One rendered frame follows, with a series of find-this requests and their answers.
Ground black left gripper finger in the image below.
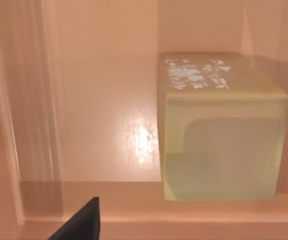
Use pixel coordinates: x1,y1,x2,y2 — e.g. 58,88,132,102
47,196,102,240

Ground shallow salmon-coloured box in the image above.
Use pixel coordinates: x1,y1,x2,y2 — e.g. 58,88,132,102
0,0,288,240

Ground pale yellow rounded block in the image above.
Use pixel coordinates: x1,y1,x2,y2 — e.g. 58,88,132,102
156,51,288,202

